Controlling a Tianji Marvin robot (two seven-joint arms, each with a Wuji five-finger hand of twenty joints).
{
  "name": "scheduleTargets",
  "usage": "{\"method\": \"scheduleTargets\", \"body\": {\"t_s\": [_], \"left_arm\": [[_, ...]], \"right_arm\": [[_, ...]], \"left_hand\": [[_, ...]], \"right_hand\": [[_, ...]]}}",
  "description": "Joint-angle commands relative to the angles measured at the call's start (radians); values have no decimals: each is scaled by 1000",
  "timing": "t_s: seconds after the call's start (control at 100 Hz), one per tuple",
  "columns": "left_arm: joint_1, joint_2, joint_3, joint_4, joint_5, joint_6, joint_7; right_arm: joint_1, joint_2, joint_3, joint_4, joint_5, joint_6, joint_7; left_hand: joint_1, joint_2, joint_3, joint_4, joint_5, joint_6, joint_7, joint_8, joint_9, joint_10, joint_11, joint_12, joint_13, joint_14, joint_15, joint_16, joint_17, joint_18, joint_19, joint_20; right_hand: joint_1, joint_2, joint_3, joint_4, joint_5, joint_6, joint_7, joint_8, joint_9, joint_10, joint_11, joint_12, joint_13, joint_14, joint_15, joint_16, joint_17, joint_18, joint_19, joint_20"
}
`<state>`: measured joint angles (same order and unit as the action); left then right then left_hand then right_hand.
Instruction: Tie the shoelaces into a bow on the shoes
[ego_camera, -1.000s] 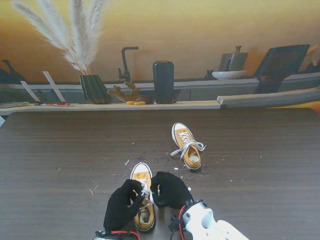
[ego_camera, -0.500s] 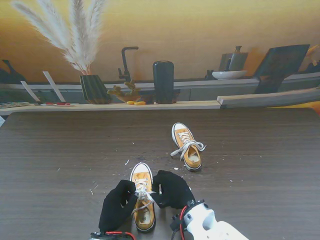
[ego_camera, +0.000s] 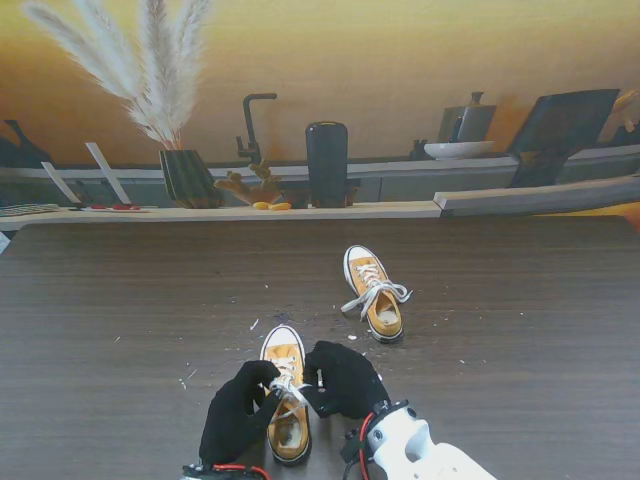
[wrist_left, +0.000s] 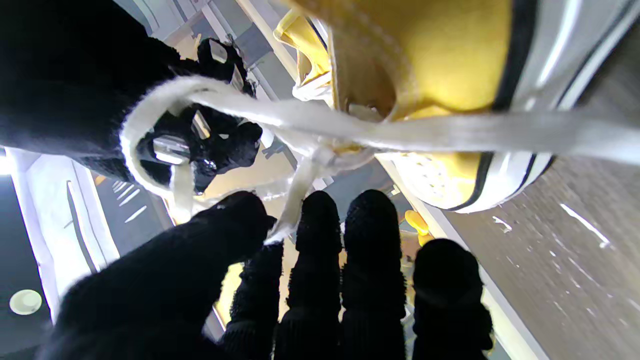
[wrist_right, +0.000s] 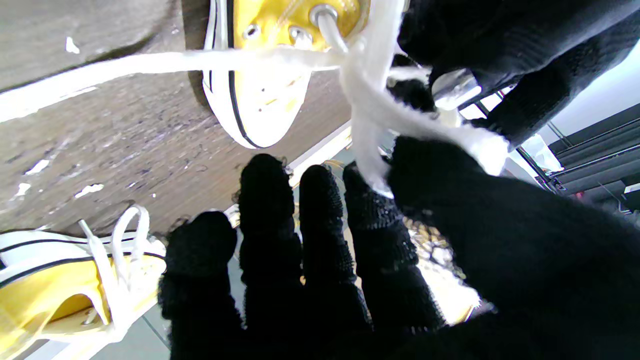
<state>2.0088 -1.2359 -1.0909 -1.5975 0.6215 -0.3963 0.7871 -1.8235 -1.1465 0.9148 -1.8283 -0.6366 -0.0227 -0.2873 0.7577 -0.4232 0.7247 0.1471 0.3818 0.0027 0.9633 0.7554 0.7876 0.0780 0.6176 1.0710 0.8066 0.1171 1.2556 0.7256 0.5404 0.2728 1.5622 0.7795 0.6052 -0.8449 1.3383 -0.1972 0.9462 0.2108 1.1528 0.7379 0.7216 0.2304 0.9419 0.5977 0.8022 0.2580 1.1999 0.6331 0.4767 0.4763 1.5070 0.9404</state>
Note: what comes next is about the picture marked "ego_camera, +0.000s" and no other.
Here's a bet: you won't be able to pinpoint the black kitchen faucet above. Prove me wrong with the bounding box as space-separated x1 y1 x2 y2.
235 92 279 166

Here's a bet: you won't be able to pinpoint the metal grid rack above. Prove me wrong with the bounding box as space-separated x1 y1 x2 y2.
0 202 61 218

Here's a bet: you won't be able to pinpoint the yellow canvas sneaker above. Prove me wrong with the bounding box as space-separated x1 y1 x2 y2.
343 244 405 345
259 324 313 467

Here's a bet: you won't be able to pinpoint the red left wrist cable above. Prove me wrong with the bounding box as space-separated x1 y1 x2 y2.
212 463 274 480

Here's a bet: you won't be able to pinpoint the short white slanted strip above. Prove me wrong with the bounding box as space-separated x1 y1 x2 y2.
40 161 81 205

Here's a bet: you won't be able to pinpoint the grey metal pitcher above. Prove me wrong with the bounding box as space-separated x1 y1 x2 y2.
438 91 499 144

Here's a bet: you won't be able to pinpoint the dark ribbed vase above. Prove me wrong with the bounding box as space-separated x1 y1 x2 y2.
158 148 225 210

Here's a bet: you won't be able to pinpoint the dark tilted panel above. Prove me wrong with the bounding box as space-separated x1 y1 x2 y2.
505 88 621 189

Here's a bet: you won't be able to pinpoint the white shallow bowl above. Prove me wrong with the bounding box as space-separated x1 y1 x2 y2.
423 140 496 161

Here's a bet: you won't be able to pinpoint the tall black cylindrical container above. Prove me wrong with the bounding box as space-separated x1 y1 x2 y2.
305 120 350 209

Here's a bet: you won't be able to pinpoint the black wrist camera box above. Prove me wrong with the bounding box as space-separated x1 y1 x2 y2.
340 428 365 464

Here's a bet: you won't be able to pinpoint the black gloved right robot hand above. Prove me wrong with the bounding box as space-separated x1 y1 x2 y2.
302 340 392 420

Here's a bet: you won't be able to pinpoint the pale pampas grass plumes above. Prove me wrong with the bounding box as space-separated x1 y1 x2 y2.
22 0 214 151

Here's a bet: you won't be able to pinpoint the long white slanted strip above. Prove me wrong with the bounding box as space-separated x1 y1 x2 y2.
84 142 132 205

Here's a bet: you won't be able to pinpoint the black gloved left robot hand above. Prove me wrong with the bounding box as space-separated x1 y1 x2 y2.
198 360 284 467

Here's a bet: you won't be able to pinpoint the red black right wrist cable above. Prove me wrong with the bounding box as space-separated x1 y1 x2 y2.
344 412 375 480

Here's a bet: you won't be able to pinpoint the grey wooden plank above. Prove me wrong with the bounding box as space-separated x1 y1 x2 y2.
433 174 640 219

